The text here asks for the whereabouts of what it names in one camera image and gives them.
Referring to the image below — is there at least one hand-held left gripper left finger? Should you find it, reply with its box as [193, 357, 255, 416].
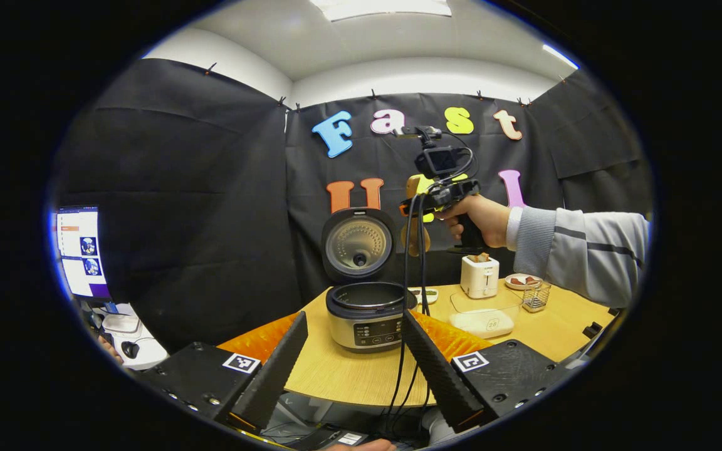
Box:
[142, 311, 309, 433]

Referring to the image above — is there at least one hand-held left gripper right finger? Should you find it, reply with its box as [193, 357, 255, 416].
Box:
[402, 309, 572, 434]

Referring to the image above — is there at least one wooden spoon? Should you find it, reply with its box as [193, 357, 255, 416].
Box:
[400, 174, 432, 257]

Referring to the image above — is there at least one grey silver rice cooker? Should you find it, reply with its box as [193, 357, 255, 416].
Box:
[322, 207, 418, 353]

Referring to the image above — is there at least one metal wire chopstick holder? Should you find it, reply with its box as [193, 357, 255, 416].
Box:
[522, 281, 552, 313]

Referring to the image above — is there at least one clear plastic container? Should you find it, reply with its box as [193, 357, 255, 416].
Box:
[449, 287, 525, 340]

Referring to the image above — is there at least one white toaster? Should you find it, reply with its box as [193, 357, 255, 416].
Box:
[460, 253, 501, 299]

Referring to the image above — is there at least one white round plate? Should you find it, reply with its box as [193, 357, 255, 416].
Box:
[504, 273, 543, 291]

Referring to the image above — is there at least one white desktop device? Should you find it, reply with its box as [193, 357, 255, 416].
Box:
[103, 304, 169, 370]

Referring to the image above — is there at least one large ceiling light panel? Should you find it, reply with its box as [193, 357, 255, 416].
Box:
[309, 0, 453, 23]

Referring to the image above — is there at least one black backdrop cloth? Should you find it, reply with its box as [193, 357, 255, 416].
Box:
[51, 58, 653, 358]

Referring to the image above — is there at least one computer monitor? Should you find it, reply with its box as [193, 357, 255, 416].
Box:
[54, 207, 113, 300]

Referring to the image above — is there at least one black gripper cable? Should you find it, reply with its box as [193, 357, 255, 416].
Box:
[386, 128, 481, 433]

